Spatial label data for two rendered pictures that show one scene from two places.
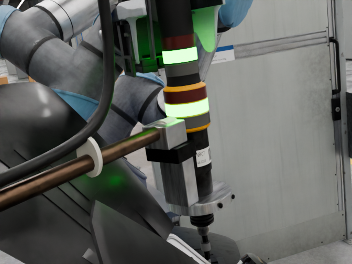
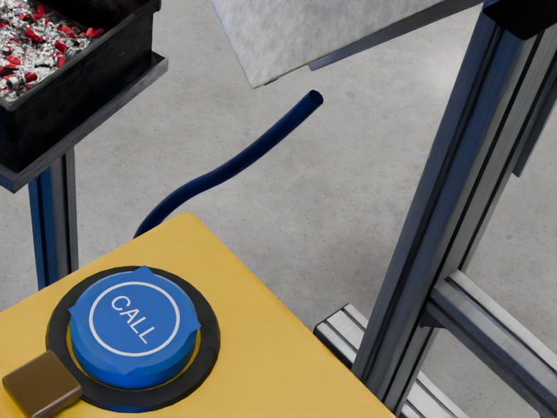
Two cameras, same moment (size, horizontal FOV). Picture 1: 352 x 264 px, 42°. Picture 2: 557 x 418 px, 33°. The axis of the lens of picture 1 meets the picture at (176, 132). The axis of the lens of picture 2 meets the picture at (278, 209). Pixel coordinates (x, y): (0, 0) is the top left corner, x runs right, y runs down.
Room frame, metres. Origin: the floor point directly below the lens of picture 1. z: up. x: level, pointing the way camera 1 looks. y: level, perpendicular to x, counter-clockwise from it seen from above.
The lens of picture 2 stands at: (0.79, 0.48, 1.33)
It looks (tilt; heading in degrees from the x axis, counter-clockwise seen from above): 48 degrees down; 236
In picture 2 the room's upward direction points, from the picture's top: 11 degrees clockwise
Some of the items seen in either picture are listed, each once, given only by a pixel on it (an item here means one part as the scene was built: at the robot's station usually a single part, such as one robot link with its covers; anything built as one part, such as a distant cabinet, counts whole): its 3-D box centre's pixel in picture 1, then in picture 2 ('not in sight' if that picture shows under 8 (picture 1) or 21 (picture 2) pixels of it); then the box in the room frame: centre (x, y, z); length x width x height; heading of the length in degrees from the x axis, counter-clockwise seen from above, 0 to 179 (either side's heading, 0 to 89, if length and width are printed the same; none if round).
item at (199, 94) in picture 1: (185, 93); not in sight; (0.45, -0.01, 1.41); 0.04 x 0.04 x 0.01
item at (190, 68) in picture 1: (181, 67); not in sight; (0.45, -0.01, 1.44); 0.03 x 0.03 x 0.01
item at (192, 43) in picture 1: (178, 41); not in sight; (0.45, -0.01, 1.47); 0.03 x 0.03 x 0.01
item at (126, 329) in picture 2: not in sight; (134, 329); (0.73, 0.32, 1.08); 0.04 x 0.04 x 0.02
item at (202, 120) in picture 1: (188, 118); not in sight; (0.45, -0.01, 1.39); 0.04 x 0.04 x 0.01
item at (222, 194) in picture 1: (188, 161); not in sight; (0.44, -0.01, 1.34); 0.09 x 0.07 x 0.10; 141
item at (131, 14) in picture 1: (136, 32); not in sight; (0.45, 0.02, 1.48); 0.09 x 0.03 x 0.06; 0
